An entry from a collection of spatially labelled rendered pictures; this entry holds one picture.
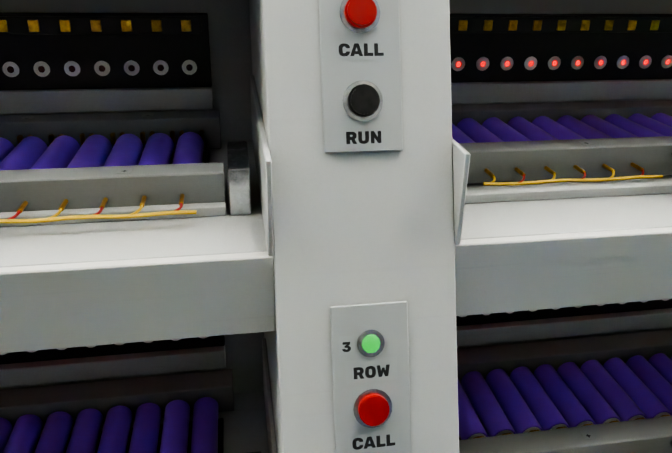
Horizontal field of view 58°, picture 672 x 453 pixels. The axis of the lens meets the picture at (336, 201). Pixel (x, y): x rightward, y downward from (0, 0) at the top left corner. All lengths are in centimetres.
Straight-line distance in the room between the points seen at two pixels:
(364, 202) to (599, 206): 16
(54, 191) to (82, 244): 4
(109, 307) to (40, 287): 3
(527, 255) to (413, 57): 12
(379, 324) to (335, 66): 13
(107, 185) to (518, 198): 24
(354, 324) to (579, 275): 13
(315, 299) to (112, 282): 10
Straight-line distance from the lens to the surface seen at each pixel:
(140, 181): 35
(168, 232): 34
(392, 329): 32
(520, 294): 36
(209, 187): 35
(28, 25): 48
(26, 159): 42
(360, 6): 31
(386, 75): 31
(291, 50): 31
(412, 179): 31
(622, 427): 49
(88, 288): 32
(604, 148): 43
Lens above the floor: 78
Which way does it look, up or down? 4 degrees down
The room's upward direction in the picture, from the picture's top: 2 degrees counter-clockwise
